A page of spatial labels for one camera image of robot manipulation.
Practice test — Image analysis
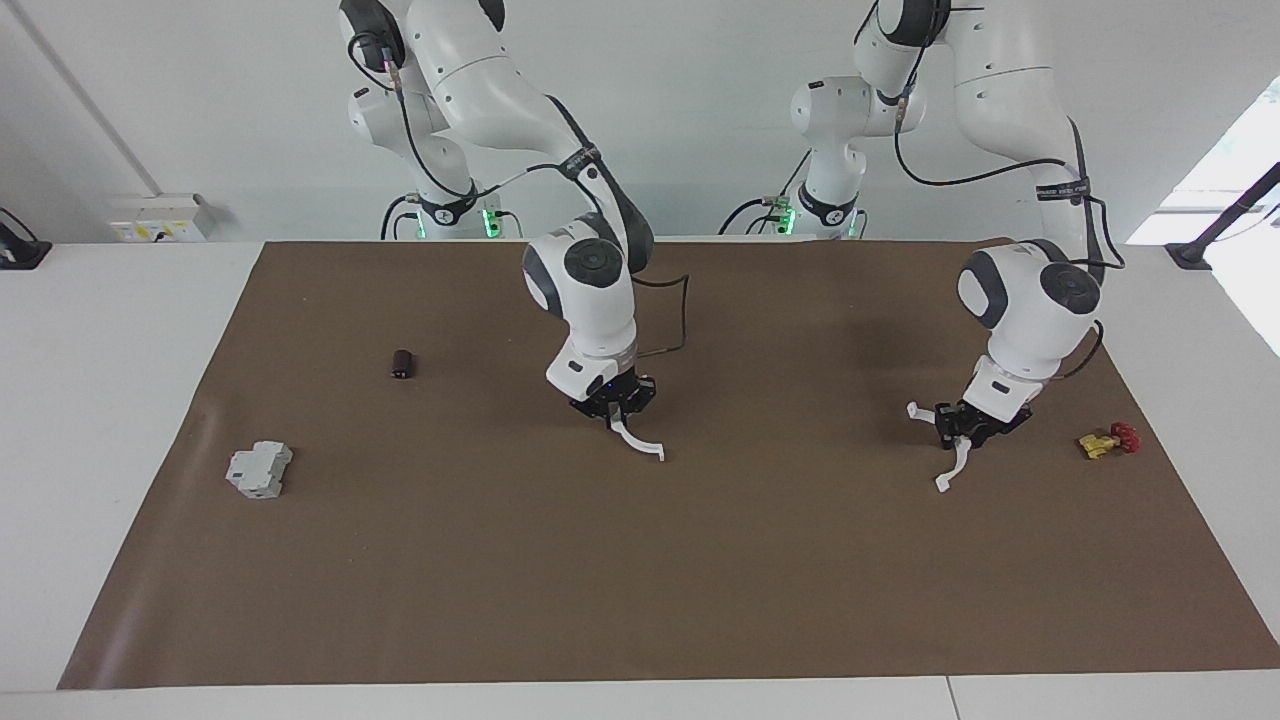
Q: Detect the black camera stand base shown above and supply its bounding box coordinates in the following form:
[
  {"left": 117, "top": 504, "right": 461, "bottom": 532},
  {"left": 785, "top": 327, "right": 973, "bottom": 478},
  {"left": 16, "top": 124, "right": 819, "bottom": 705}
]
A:
[
  {"left": 1165, "top": 162, "right": 1280, "bottom": 273},
  {"left": 0, "top": 207, "right": 53, "bottom": 271}
]

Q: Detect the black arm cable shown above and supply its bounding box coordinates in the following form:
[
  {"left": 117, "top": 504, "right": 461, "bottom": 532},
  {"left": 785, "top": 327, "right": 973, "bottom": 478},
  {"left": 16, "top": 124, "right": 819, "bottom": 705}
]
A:
[
  {"left": 346, "top": 32, "right": 692, "bottom": 360},
  {"left": 893, "top": 0, "right": 1127, "bottom": 382}
]

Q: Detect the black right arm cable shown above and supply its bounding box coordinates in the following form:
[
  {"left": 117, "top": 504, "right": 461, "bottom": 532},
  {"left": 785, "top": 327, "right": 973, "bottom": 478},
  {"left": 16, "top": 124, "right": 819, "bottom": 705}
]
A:
[{"left": 346, "top": 32, "right": 692, "bottom": 360}]

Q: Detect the white wall conduit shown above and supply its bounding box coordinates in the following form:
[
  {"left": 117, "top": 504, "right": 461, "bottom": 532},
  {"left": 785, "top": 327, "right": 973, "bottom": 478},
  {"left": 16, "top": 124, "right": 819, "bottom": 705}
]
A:
[{"left": 8, "top": 0, "right": 164, "bottom": 198}]

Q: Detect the white half pipe clamp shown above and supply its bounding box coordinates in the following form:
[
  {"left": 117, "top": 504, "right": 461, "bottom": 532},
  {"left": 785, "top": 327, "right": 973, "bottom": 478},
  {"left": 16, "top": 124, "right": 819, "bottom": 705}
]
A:
[
  {"left": 611, "top": 418, "right": 667, "bottom": 463},
  {"left": 906, "top": 401, "right": 977, "bottom": 494}
]

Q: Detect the brass valve with red handle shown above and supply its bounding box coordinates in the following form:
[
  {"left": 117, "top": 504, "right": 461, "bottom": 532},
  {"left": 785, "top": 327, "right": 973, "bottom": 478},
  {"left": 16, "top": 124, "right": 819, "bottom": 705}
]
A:
[{"left": 1077, "top": 421, "right": 1142, "bottom": 462}]

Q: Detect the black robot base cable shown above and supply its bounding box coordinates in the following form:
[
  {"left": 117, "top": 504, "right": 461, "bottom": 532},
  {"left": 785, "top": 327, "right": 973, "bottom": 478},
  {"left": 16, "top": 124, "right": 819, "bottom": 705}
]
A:
[
  {"left": 718, "top": 196, "right": 791, "bottom": 237},
  {"left": 380, "top": 193, "right": 422, "bottom": 242}
]

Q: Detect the white wall outlet box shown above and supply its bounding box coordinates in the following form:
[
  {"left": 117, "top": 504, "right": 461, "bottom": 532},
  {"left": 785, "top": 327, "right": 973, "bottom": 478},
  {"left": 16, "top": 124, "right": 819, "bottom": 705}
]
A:
[{"left": 108, "top": 193, "right": 215, "bottom": 244}]

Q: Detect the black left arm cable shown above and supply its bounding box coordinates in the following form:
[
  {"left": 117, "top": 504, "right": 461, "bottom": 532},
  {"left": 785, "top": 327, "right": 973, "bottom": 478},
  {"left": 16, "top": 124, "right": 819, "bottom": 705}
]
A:
[{"left": 893, "top": 0, "right": 1127, "bottom": 382}]

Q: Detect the brown table mat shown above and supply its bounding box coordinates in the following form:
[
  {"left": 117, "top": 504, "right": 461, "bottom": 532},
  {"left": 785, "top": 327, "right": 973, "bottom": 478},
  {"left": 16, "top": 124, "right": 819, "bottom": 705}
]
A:
[{"left": 57, "top": 238, "right": 1280, "bottom": 691}]

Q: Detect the grey circuit breaker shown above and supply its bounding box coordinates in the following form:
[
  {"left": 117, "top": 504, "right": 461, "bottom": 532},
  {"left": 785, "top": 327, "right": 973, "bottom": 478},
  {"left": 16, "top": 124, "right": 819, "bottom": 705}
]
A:
[{"left": 225, "top": 441, "right": 295, "bottom": 500}]

